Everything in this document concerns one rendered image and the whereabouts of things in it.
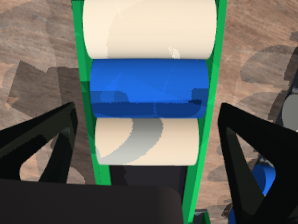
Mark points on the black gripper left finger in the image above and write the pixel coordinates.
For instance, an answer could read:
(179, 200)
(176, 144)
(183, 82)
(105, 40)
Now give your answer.
(19, 142)

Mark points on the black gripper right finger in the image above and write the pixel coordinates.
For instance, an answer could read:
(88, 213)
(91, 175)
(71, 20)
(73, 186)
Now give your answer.
(279, 145)

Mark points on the blue plastic bar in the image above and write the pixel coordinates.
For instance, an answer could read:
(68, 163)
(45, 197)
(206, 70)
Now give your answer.
(264, 175)
(232, 217)
(149, 88)

